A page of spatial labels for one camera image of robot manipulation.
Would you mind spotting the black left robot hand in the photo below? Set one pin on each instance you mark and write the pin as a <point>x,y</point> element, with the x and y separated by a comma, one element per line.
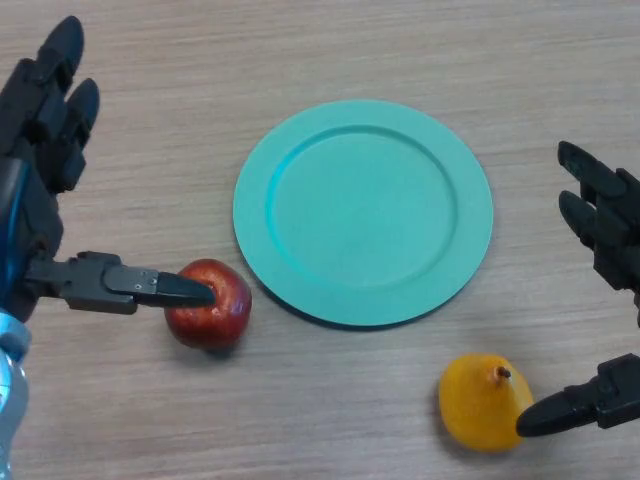
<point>35,210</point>

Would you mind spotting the red apple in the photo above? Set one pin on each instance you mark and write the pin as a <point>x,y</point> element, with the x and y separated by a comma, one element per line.
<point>210,330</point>

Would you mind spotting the yellow pear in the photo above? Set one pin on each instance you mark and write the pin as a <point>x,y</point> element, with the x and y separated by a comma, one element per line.
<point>475,405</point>

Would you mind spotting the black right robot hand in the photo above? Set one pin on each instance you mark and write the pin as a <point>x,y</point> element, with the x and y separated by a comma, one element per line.
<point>612,220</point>

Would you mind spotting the green round plate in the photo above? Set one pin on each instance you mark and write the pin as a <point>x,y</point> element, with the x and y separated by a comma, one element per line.
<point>362,215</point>

